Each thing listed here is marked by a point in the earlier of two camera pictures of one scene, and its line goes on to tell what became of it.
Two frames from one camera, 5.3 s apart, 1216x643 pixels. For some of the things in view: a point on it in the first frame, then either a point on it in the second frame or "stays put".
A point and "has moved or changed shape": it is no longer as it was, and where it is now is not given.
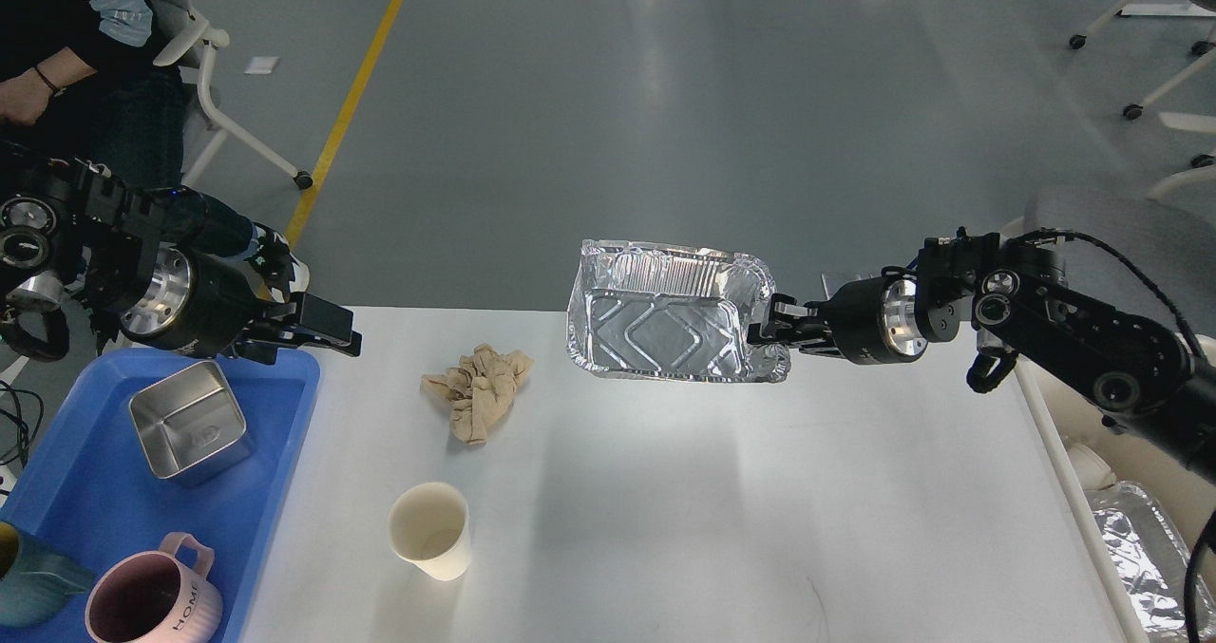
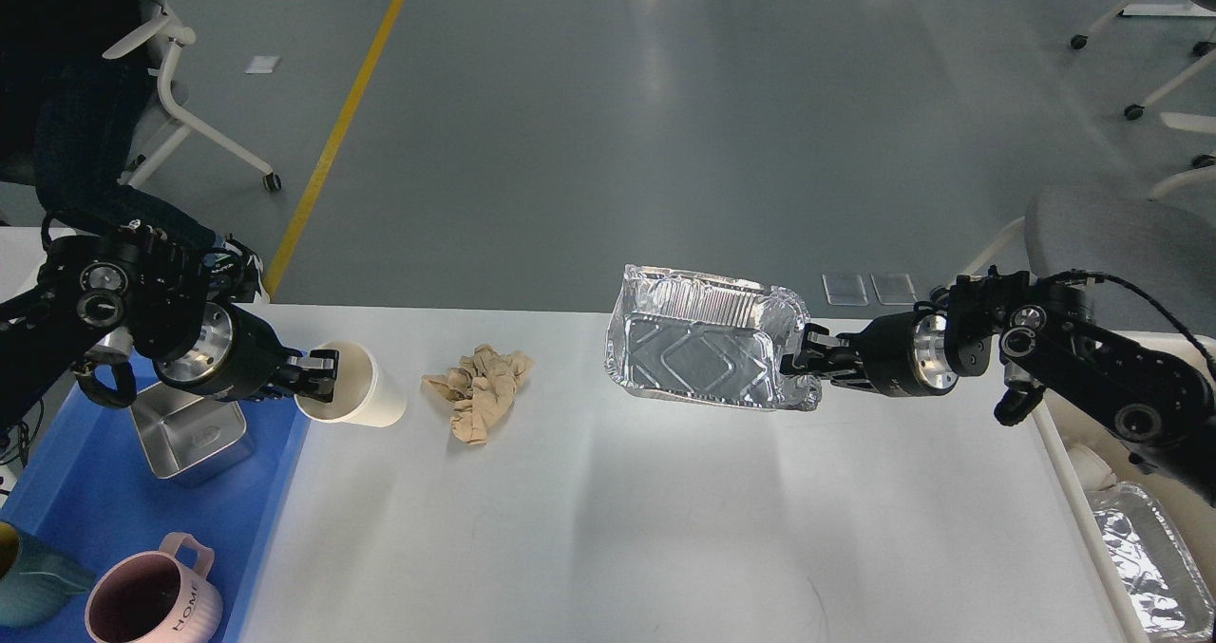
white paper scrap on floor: [261, 65] stays put
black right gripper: [870, 321] → [904, 354]
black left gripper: [190, 300] → [238, 355]
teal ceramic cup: [37, 584] stays put
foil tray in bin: [1151, 563] stays put
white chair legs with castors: [1183, 122] stays put
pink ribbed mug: [156, 596] stays put
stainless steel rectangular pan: [192, 424] stays put
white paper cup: [428, 525] → [363, 395]
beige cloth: [480, 389] stays put
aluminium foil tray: [665, 312] has moved or changed shape
